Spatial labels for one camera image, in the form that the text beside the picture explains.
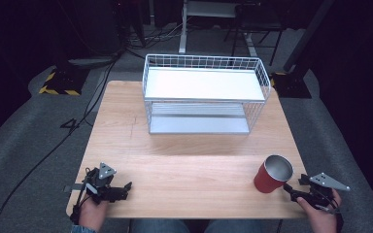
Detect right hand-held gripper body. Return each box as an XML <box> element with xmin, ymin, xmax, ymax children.
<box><xmin>300</xmin><ymin>172</ymin><xmax>351</xmax><ymax>212</ymax></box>

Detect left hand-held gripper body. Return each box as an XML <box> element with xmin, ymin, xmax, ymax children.
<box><xmin>81</xmin><ymin>161</ymin><xmax>121</xmax><ymax>205</ymax></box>

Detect red cup with metal inside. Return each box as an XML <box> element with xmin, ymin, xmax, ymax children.
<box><xmin>253</xmin><ymin>154</ymin><xmax>294</xmax><ymax>194</ymax></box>

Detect person's right hand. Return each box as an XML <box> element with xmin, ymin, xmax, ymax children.
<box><xmin>295</xmin><ymin>188</ymin><xmax>343</xmax><ymax>233</ymax></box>

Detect person's left hand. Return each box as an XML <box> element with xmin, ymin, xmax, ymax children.
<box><xmin>77</xmin><ymin>195</ymin><xmax>110</xmax><ymax>233</ymax></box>

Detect grey tape strip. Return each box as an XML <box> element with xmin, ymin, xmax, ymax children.
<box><xmin>62</xmin><ymin>183</ymin><xmax>85</xmax><ymax>194</ymax></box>

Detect person's denim sleeve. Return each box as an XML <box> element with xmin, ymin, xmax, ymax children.
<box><xmin>71</xmin><ymin>224</ymin><xmax>97</xmax><ymax>233</ymax></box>

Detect person's legs in jeans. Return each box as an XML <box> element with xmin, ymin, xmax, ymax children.
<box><xmin>130</xmin><ymin>218</ymin><xmax>275</xmax><ymax>233</ymax></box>

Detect black yellow striped stand base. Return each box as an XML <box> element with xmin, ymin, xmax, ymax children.
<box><xmin>269</xmin><ymin>71</ymin><xmax>313</xmax><ymax>99</ymax></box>
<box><xmin>38</xmin><ymin>66</ymin><xmax>90</xmax><ymax>97</ymax></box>

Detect black slanted pole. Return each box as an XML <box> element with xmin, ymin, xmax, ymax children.
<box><xmin>283</xmin><ymin>0</ymin><xmax>336</xmax><ymax>73</ymax></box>

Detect black chair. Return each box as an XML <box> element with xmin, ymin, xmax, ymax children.
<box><xmin>223</xmin><ymin>2</ymin><xmax>285</xmax><ymax>67</ymax></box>

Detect black wrist strap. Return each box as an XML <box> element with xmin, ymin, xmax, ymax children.
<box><xmin>70</xmin><ymin>203</ymin><xmax>83</xmax><ymax>225</ymax></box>
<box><xmin>334</xmin><ymin>212</ymin><xmax>345</xmax><ymax>233</ymax></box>

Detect long black floor cable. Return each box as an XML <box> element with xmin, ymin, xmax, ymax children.
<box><xmin>0</xmin><ymin>57</ymin><xmax>119</xmax><ymax>233</ymax></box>

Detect white wire shelf rack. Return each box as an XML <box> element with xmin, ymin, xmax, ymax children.
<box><xmin>141</xmin><ymin>53</ymin><xmax>272</xmax><ymax>136</ymax></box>

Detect bundle of floor cables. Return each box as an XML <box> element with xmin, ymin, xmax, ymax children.
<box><xmin>122</xmin><ymin>18</ymin><xmax>188</xmax><ymax>61</ymax></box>

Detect white desk frame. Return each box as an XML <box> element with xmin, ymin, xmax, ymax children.
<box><xmin>178</xmin><ymin>0</ymin><xmax>258</xmax><ymax>58</ymax></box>

